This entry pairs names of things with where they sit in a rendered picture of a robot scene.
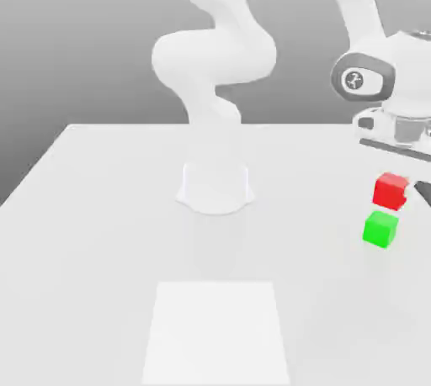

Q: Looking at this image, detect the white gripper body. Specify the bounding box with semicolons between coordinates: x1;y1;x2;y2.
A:
359;136;431;182

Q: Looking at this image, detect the small green cube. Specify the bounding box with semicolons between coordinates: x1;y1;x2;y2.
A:
362;210;400;250

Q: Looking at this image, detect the small red cube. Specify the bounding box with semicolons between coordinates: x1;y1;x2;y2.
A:
372;172;411;212

